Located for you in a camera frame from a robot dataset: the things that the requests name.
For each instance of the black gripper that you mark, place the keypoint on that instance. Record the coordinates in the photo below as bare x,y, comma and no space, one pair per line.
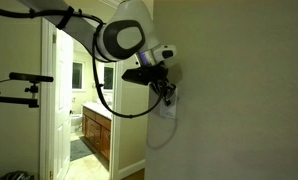
157,74

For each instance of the white light switch plate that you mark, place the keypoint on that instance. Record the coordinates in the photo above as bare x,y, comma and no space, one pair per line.
171,112

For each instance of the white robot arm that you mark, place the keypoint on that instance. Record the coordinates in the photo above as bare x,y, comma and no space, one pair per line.
129,36

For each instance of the bathroom window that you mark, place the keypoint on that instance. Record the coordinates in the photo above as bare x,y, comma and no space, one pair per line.
108,78
77,75

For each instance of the wooden bathroom vanity cabinet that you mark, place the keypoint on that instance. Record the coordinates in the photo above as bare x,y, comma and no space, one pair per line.
97,128

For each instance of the white toilet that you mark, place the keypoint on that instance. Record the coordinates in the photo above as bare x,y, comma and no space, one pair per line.
75,121

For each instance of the grey bathroom rug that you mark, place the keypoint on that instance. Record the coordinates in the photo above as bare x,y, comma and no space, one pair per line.
79,149

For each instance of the white open bathroom door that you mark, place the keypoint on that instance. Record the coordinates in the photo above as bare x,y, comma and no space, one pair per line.
63,110

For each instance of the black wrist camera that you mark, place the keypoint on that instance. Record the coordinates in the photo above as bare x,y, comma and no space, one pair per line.
135,76

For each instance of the white bathroom door frame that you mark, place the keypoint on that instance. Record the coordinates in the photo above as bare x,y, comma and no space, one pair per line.
45,110

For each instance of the black bar stereo camera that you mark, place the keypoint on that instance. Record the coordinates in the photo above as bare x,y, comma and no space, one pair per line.
30,77

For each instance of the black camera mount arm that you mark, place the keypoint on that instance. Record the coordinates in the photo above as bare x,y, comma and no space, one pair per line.
14,100

